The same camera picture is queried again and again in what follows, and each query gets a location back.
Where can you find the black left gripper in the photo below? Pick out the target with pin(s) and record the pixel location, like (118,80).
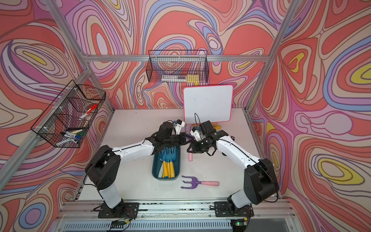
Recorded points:
(182,138)

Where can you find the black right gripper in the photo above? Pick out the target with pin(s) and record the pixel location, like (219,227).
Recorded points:
(195,148)

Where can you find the teal rake yellow handle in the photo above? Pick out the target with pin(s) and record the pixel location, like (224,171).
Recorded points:
(171,157)
(167,165)
(164,167)

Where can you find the light blue rake white handle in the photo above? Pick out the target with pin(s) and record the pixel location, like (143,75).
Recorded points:
(161,172)

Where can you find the purple rake pink handle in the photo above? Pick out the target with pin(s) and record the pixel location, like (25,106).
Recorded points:
(193,182)

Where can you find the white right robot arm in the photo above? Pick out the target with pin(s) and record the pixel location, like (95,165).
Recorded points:
(259,181)

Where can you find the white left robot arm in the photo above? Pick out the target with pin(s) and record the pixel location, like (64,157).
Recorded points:
(103,169)

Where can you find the dark teal storage box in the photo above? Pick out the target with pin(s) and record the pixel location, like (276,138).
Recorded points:
(157,164)

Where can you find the pink framed whiteboard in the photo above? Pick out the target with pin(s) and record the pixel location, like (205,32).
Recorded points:
(213,103)

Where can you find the yellow eraser in basket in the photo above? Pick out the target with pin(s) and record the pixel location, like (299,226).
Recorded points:
(192,78)

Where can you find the red marker pen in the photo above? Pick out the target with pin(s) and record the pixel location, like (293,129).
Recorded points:
(89,111)

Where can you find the blue marker pen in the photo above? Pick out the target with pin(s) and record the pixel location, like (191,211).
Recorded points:
(71,135)

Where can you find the green circuit board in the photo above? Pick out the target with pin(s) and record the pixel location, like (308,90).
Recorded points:
(119,223)

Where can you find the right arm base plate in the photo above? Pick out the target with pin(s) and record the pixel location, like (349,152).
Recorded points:
(226,209)

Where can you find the black wire basket back wall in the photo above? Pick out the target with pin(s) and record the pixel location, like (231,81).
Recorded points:
(174,65)

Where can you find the black wire basket wall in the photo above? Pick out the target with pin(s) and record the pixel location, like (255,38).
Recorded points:
(174,65)
(64,113)

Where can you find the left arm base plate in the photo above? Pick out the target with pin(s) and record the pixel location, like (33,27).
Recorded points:
(120,211)

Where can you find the black wire basket left wall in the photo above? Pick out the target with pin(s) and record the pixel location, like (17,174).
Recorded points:
(64,113)

